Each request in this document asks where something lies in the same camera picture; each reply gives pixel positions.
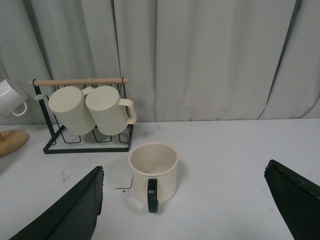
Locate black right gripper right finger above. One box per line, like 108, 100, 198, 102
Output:
264, 159, 320, 240

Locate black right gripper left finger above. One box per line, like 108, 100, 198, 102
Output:
11, 166, 104, 240

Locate cream mug with black handle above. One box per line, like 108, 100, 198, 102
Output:
128, 142, 179, 214

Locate wooden mug tree base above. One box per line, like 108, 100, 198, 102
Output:
0, 129, 28, 157

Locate right cream ribbed mug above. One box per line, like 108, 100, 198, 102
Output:
85, 86, 137, 136

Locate cream ribbed mug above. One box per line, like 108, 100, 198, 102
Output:
85, 86, 137, 136
48, 86, 96, 136

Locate left cream ribbed mug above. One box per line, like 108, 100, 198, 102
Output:
48, 86, 96, 136

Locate white ceramic mug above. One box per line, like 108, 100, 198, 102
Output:
0, 79, 28, 117

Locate grey curtain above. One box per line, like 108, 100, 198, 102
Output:
0, 0, 320, 125

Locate black wire mug rack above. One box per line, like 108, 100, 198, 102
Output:
28, 77, 134, 154

